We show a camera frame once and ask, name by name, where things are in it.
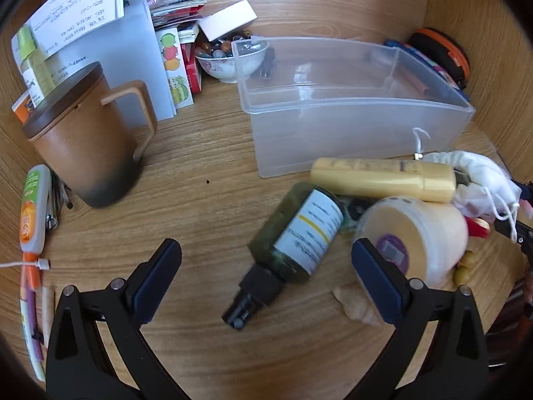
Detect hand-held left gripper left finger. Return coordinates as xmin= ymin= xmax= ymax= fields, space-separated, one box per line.
xmin=46 ymin=238 xmax=184 ymax=400

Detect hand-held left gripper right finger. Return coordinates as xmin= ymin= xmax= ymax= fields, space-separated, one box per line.
xmin=351 ymin=237 xmax=489 ymax=400

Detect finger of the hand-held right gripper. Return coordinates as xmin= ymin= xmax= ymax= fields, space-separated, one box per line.
xmin=493 ymin=217 xmax=533 ymax=259
xmin=510 ymin=178 xmax=533 ymax=203

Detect red velvet pouch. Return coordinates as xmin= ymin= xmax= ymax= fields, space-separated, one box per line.
xmin=465 ymin=216 xmax=493 ymax=239

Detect white drawstring pouch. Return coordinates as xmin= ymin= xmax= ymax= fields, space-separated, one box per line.
xmin=412 ymin=127 xmax=523 ymax=223

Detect cream round jar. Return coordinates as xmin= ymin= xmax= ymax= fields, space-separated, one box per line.
xmin=352 ymin=197 xmax=469 ymax=286

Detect dark green spray bottle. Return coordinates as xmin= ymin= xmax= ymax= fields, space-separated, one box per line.
xmin=222 ymin=182 xmax=346 ymax=331

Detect yellow cosmetic tube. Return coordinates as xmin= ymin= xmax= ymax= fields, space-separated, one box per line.
xmin=309 ymin=157 xmax=457 ymax=203

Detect clear plastic bin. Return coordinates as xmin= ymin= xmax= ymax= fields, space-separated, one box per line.
xmin=231 ymin=37 xmax=476 ymax=179

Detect seashell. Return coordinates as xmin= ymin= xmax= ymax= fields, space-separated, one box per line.
xmin=332 ymin=288 xmax=384 ymax=328

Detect olive green bead charm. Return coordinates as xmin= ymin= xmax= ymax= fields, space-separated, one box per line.
xmin=453 ymin=250 xmax=477 ymax=287

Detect reddish chair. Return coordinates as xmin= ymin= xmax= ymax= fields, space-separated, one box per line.
xmin=487 ymin=279 xmax=533 ymax=371

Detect dark metal pens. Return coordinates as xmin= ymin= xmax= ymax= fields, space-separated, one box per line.
xmin=46 ymin=171 xmax=73 ymax=230

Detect orange pink marker pen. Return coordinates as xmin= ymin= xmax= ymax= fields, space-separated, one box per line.
xmin=21 ymin=264 xmax=44 ymax=363

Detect blue patchwork pouch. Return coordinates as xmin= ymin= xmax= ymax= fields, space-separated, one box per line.
xmin=384 ymin=39 xmax=463 ymax=90

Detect orange green tube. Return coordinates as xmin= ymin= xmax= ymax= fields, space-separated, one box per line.
xmin=19 ymin=164 xmax=53 ymax=257

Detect pink case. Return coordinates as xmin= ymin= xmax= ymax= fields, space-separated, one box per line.
xmin=400 ymin=69 xmax=429 ymax=93

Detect brown mug with lid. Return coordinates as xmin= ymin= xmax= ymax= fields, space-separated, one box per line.
xmin=22 ymin=62 xmax=159 ymax=208

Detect black orange zip pouch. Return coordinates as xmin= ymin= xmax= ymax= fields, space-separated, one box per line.
xmin=408 ymin=28 xmax=471 ymax=88

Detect small red box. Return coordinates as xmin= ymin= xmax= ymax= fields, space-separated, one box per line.
xmin=183 ymin=52 xmax=203 ymax=93

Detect floral ceramic bowl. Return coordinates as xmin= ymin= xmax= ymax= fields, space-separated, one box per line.
xmin=194 ymin=37 xmax=269 ymax=84

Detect small orange box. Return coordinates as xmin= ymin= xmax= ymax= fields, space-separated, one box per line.
xmin=12 ymin=92 xmax=38 ymax=123

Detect white file holder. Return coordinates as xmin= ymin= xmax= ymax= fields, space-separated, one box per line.
xmin=12 ymin=0 xmax=178 ymax=121

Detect colored stone beads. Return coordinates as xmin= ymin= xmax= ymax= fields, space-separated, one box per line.
xmin=196 ymin=29 xmax=255 ymax=60

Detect pale green spray bottle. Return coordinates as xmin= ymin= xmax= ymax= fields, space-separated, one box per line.
xmin=17 ymin=25 xmax=57 ymax=96

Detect white cardboard box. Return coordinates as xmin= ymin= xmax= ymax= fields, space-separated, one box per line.
xmin=197 ymin=1 xmax=257 ymax=41

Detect pile of packets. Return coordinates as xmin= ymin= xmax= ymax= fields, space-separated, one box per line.
xmin=142 ymin=0 xmax=208 ymax=44

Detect printed white paper sheet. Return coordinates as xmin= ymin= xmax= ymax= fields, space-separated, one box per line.
xmin=31 ymin=0 xmax=126 ymax=57

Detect white charging cable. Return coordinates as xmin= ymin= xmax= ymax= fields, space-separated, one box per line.
xmin=0 ymin=258 xmax=51 ymax=271

